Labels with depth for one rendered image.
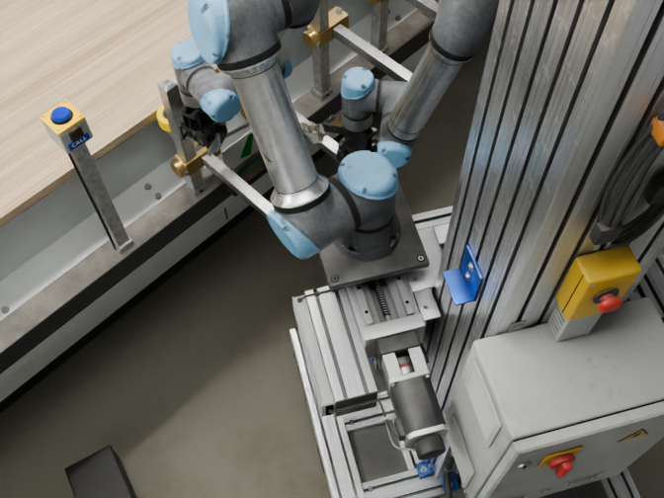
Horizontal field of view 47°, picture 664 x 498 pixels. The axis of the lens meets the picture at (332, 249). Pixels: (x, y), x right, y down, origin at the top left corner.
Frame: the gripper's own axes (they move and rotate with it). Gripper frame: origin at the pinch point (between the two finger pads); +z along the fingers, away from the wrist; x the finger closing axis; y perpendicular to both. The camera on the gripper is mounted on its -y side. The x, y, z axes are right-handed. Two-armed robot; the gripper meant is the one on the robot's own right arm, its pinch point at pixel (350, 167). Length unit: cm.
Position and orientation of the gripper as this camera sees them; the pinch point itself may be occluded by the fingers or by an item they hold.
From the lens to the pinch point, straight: 203.0
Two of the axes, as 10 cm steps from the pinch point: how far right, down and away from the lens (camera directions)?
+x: 7.1, -6.1, 3.6
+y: 7.1, 6.0, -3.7
